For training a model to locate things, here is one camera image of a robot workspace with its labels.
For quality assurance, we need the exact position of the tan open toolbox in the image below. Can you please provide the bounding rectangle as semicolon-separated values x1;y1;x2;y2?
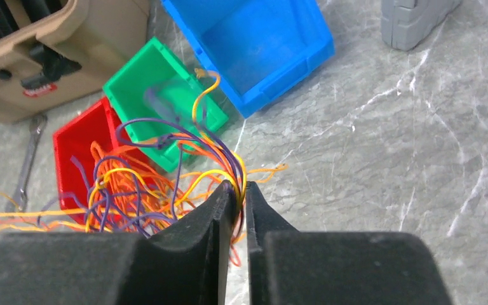
0;1;150;123

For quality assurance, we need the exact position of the grey plastic case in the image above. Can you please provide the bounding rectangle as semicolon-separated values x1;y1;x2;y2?
381;0;461;51

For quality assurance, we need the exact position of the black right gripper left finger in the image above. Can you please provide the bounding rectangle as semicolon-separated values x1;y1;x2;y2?
0;181;237;304

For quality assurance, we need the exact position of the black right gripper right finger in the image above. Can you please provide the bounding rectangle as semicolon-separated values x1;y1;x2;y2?
245;182;452;304

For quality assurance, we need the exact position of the blue plastic bin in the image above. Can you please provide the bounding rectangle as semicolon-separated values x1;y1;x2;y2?
163;0;335;118

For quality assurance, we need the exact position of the metal wrench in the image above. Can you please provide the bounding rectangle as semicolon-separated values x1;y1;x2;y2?
6;114;48;212

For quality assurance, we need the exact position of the red plastic bin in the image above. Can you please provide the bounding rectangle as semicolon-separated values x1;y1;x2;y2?
52;97;165;226

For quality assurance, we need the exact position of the yellow wire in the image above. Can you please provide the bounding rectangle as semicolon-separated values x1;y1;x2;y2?
0;68;248;234

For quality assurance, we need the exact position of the green plastic bin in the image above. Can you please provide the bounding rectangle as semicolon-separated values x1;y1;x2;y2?
102;37;229;173

